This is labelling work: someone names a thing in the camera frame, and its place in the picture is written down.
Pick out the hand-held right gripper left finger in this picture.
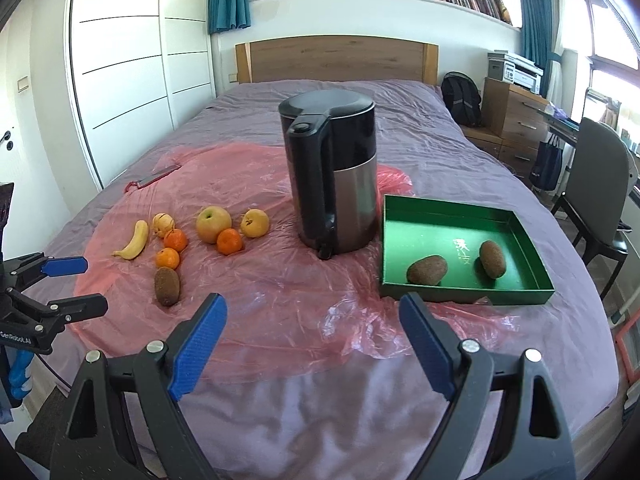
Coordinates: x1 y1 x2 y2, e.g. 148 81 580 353
50 292 228 480

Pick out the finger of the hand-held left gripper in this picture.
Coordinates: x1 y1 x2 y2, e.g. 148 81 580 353
0 255 89 288
5 290 109 331

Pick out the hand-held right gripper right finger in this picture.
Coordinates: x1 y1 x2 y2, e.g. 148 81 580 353
399 292 578 480

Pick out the brown kiwi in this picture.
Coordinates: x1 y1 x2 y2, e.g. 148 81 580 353
479 240 507 280
154 266 181 307
406 255 449 287

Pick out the green tray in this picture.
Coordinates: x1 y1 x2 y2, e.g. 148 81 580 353
378 194 556 306

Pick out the small smooth yellow apple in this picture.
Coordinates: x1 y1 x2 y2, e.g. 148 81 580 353
240 208 270 239

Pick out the person's left hand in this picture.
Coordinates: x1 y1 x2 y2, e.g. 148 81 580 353
7 350 34 402

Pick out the yellow banana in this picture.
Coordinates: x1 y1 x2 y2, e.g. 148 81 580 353
111 220 150 261

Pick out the dark brown textured object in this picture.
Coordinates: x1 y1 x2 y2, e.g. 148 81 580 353
15 387 76 466

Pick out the pink plastic sheet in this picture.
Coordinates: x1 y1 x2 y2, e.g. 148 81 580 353
67 142 523 378

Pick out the small mottled yellow apple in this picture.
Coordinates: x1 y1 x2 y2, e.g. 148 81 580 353
152 213 176 239

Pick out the white door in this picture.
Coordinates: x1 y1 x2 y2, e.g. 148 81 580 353
0 10 101 261

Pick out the large yellow apple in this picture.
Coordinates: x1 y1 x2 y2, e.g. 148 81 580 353
195 206 233 244

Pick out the red knife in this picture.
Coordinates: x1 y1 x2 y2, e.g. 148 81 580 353
125 163 181 193

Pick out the black steel electric kettle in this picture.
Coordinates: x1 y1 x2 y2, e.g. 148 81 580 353
278 92 378 261

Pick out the low wooden nightstand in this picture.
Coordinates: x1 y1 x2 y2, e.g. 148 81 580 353
460 122 503 158

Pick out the navy tote bag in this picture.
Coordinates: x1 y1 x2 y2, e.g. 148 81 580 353
530 132 563 192

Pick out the white wardrobe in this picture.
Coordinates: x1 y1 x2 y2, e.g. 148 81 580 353
70 0 218 188

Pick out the grey office chair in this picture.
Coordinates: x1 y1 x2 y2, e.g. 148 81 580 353
550 117 632 306

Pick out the wooden dresser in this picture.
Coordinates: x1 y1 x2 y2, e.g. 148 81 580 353
481 77 551 181

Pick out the black backpack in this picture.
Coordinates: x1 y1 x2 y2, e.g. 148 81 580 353
441 72 483 128

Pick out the glass desk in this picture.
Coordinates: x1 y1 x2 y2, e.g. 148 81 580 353
542 105 586 141

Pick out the white printer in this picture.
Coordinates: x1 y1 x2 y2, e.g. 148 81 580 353
487 51 543 96

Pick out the wooden bed headboard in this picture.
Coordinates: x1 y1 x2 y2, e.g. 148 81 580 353
235 40 440 86

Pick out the large window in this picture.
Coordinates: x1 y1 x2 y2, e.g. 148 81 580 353
565 0 640 126

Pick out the left hand-held gripper cable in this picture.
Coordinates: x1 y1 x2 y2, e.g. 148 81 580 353
32 352 73 393

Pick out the orange metal frame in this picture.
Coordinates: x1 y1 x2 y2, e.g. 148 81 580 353
614 310 640 411

